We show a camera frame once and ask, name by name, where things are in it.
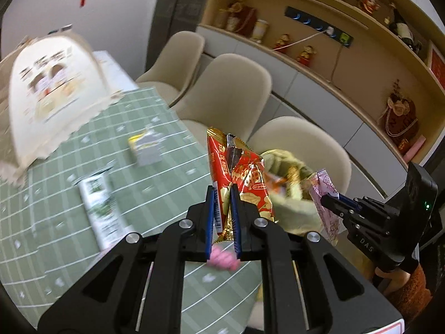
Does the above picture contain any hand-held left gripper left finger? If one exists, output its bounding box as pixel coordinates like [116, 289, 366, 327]
[36, 185, 216, 334]

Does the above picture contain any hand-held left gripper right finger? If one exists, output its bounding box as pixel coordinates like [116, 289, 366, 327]
[230, 183, 406, 334]

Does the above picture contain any pale pink long wrapper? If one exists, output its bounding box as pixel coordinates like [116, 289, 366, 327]
[308, 169, 345, 247]

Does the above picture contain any red chips packet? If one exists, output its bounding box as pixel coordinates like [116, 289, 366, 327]
[207, 126, 279, 245]

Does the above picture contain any person's right forearm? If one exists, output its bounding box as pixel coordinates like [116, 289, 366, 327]
[374, 264, 433, 315]

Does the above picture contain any pink pig toy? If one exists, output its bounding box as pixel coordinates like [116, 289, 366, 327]
[207, 244, 240, 272]

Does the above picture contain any beige dining chair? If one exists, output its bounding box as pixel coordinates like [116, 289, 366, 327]
[248, 116, 352, 209]
[170, 53, 272, 143]
[135, 31, 206, 107]

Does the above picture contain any pink box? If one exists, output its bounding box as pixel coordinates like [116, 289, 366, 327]
[403, 135, 426, 157]

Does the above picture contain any grey box with yellow side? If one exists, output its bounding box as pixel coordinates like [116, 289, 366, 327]
[127, 124, 167, 168]

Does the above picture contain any dark red bag with pearls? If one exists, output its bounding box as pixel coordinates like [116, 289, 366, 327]
[377, 79, 419, 148]

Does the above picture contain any white and green packet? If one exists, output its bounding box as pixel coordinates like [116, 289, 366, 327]
[77, 167, 134, 251]

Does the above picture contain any small red figurine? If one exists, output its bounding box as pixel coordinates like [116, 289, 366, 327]
[273, 34, 291, 54]
[296, 45, 317, 67]

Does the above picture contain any red framed picture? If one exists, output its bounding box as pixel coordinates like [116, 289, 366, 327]
[427, 40, 445, 89]

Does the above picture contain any dark wine bottle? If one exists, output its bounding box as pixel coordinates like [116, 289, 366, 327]
[384, 2, 423, 54]

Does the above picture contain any black power strip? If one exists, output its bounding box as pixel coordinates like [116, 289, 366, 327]
[285, 6, 353, 47]

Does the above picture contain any white jar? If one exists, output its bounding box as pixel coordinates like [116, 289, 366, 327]
[252, 19, 270, 44]

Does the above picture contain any pink and red figurine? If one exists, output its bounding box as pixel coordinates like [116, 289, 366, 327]
[356, 0, 381, 16]

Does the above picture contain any dark red gift bag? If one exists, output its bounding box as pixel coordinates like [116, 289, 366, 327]
[226, 5, 259, 37]

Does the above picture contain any dark grey cabinet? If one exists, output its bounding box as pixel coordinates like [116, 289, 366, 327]
[149, 0, 218, 77]

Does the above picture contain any white fridge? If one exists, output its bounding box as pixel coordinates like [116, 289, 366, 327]
[0, 0, 165, 60]

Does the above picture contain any wooden wall shelf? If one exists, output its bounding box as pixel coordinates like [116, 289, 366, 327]
[196, 0, 445, 171]

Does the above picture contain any white cable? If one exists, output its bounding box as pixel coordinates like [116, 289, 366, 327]
[288, 30, 329, 47]

